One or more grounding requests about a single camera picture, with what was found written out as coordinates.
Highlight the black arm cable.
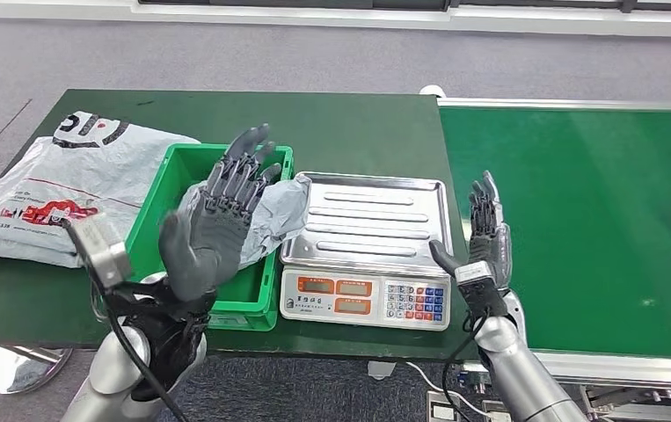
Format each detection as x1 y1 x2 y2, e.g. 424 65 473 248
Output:
61 220 189 422
441 311 491 422

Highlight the white scale with steel tray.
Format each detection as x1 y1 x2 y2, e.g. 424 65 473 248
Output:
279 171 455 332

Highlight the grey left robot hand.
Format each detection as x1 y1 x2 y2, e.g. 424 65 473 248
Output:
158 123 283 302

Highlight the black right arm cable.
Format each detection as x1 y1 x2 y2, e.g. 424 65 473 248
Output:
441 311 491 422

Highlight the white floor cable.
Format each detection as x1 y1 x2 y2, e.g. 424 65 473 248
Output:
405 361 491 419

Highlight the large white printed mail bag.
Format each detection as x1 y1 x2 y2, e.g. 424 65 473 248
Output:
0 110 201 270

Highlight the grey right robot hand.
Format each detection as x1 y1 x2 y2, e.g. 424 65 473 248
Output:
427 170 514 290

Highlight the aluminium conveyor frame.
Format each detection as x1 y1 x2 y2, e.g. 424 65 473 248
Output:
437 97 671 422

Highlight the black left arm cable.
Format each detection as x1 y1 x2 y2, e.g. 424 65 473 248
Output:
61 220 189 422

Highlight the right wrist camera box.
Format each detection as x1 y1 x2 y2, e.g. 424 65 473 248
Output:
454 260 510 319

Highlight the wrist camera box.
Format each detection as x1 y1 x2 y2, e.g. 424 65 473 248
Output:
65 212 134 289
454 260 510 319

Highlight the plain grey parcel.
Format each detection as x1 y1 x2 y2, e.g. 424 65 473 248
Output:
178 174 313 270

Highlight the grey floor socket box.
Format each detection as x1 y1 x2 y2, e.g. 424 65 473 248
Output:
482 400 511 422
426 391 463 422

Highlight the chrome table base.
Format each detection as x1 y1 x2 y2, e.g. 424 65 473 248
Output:
0 345 74 396

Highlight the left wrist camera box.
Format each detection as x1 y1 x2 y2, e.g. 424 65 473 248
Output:
65 212 134 289

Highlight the green conveyor belt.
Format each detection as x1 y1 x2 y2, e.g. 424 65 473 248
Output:
438 106 671 360

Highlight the green plastic bin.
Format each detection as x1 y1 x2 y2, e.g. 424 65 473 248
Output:
122 143 295 332

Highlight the white bracket under table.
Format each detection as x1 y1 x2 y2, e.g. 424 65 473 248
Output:
368 360 397 382

